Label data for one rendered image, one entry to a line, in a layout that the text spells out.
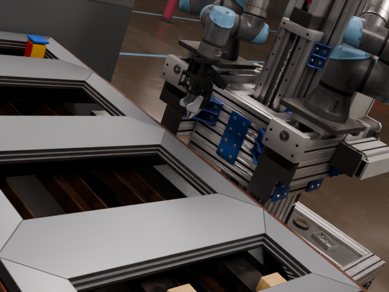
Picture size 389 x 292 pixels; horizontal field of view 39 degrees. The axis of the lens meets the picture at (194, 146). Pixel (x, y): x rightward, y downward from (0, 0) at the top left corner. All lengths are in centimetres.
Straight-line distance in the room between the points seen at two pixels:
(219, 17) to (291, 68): 43
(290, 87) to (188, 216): 84
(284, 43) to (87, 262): 122
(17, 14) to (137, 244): 133
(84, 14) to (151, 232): 139
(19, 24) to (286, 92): 106
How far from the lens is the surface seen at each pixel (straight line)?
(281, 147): 174
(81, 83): 195
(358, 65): 180
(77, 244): 112
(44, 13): 234
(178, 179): 185
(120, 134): 162
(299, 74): 201
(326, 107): 181
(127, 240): 117
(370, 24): 155
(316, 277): 133
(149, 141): 164
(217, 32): 168
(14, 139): 144
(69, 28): 241
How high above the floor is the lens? 149
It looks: 22 degrees down
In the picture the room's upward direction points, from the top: 21 degrees clockwise
